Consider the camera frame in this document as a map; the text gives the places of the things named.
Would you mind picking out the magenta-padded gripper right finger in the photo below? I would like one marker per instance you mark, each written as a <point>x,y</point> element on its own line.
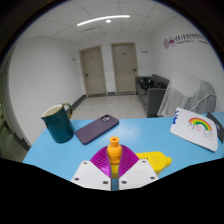
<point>138,173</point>

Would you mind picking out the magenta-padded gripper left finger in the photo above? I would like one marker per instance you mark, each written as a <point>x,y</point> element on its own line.
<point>90,175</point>

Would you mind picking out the orange charger plug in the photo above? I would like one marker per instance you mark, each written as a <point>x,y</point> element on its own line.
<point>114,151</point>

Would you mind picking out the yellow power strip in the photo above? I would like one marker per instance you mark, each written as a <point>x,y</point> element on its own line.
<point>156,161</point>

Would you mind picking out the purple smartphone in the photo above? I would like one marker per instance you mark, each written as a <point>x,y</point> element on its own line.
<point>96,129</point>

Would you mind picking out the white card with rainbow print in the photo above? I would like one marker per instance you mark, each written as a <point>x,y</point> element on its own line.
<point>191,131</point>

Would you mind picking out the grey sofa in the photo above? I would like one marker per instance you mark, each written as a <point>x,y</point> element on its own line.
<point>153,98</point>

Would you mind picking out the black bag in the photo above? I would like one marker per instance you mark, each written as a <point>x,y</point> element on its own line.
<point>146,84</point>

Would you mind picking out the chair under grey cover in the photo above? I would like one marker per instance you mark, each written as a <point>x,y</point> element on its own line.
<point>186,93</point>

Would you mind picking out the beige door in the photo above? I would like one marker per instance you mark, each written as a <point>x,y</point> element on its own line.
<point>92,71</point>
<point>124,68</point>

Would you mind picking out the round ceiling light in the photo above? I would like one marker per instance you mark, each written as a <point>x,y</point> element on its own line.
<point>108,21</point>

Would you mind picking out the long ceiling light strip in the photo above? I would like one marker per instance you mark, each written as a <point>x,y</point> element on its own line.
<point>100,19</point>

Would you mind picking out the wall logo lettering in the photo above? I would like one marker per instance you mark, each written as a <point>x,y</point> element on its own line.
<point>181,41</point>

